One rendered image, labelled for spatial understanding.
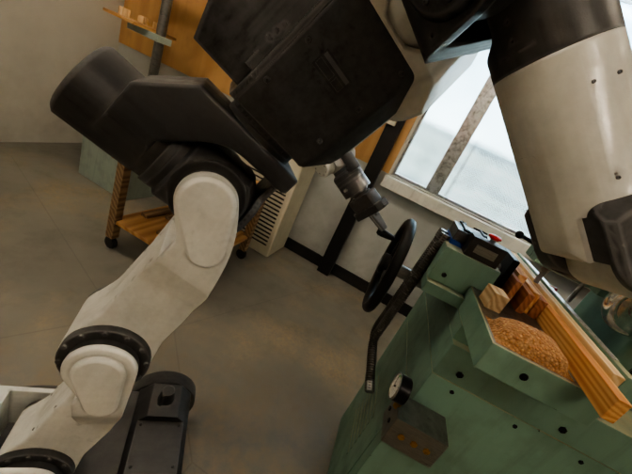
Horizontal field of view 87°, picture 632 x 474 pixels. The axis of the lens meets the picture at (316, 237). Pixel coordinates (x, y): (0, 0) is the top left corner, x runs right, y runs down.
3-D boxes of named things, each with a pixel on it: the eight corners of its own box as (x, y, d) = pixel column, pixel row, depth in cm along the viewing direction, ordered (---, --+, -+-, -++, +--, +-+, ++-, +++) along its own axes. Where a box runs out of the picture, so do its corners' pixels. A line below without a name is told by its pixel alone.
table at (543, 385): (418, 241, 116) (426, 226, 113) (500, 281, 112) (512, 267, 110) (423, 341, 60) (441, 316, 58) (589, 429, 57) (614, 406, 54)
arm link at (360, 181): (350, 227, 102) (328, 195, 101) (366, 213, 108) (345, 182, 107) (379, 213, 92) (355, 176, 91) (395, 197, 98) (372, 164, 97)
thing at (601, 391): (496, 260, 111) (502, 249, 109) (501, 262, 111) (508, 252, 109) (600, 417, 50) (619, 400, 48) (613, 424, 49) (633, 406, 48)
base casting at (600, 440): (424, 288, 116) (438, 266, 112) (585, 370, 109) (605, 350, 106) (432, 373, 75) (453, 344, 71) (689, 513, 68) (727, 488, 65)
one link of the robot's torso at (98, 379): (-37, 512, 62) (60, 341, 49) (22, 413, 79) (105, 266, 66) (56, 517, 69) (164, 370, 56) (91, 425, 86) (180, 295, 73)
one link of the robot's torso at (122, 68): (26, 118, 38) (123, -3, 35) (73, 103, 49) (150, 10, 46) (219, 256, 52) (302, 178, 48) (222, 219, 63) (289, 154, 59)
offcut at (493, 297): (478, 296, 74) (488, 282, 72) (492, 303, 74) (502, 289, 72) (484, 307, 70) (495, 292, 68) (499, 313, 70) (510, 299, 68)
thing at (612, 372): (501, 262, 110) (511, 250, 108) (507, 265, 110) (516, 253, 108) (592, 394, 55) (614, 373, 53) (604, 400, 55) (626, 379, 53)
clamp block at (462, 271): (424, 256, 93) (441, 229, 90) (469, 278, 92) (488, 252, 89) (427, 277, 80) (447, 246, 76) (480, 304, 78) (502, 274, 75)
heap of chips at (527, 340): (484, 315, 66) (496, 301, 64) (553, 350, 64) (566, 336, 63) (496, 341, 58) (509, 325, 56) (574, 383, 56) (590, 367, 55)
